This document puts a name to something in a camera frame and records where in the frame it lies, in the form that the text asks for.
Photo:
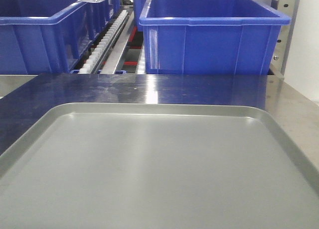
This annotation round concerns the blue plastic bin left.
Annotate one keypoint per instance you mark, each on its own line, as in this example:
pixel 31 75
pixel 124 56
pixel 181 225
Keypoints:
pixel 49 36

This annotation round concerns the steel shelf upright post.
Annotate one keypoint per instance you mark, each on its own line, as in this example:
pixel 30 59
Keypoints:
pixel 290 34

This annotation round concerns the grey metal tray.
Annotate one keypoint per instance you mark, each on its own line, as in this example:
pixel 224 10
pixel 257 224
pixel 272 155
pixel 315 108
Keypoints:
pixel 143 166

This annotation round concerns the blue plastic bin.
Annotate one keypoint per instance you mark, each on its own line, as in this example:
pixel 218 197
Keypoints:
pixel 210 36
pixel 49 36

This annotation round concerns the blue plastic bin right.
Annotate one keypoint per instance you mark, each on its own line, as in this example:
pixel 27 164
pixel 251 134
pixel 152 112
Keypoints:
pixel 210 36

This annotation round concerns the white roller track rail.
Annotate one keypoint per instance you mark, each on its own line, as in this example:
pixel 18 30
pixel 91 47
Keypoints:
pixel 98 55

